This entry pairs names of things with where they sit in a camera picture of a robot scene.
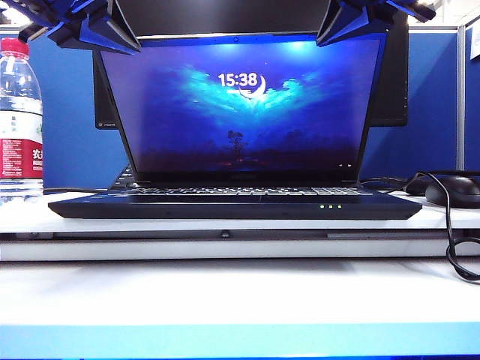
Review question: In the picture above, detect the grey partition post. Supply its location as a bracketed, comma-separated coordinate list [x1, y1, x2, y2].
[456, 25, 467, 172]

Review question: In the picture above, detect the thick black mouse cable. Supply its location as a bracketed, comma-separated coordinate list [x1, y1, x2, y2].
[406, 171, 480, 283]

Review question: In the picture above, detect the black computer mouse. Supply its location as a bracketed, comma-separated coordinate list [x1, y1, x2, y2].
[424, 175, 480, 209]

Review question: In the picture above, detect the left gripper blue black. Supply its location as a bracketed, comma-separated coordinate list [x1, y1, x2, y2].
[0, 0, 143, 56]

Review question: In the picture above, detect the blue office partition panel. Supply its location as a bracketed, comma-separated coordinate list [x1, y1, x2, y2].
[0, 25, 459, 191]
[465, 25, 480, 172]

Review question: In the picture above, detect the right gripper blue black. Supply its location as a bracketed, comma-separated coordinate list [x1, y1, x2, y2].
[316, 0, 438, 48]

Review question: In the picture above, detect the clear water bottle red cap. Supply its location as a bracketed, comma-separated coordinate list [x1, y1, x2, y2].
[0, 37, 45, 208]

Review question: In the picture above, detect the black laptop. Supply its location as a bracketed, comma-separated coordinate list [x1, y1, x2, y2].
[47, 31, 424, 221]

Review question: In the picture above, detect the black computer keyboard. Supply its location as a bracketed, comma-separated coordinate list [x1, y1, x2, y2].
[110, 164, 138, 191]

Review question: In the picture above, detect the white paper sign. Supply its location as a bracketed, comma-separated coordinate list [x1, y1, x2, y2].
[468, 28, 480, 61]

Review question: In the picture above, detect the black computer monitor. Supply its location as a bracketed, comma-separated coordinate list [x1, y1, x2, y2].
[93, 0, 410, 131]

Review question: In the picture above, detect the black laptop cable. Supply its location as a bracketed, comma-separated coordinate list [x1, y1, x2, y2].
[358, 178, 410, 194]
[43, 187, 110, 197]

